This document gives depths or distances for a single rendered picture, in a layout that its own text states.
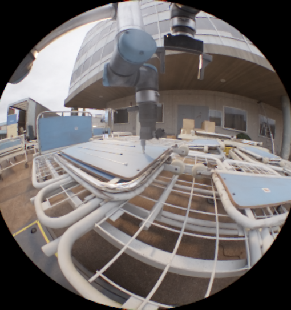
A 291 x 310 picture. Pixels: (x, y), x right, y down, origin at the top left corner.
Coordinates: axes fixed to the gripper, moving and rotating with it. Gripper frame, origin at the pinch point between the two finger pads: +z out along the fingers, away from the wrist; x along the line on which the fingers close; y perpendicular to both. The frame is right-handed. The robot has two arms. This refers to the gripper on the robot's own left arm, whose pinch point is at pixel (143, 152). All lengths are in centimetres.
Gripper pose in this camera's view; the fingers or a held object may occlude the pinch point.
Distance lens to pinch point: 44.2
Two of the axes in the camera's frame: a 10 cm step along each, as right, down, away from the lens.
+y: 8.6, 1.4, -4.9
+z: 0.2, 9.5, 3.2
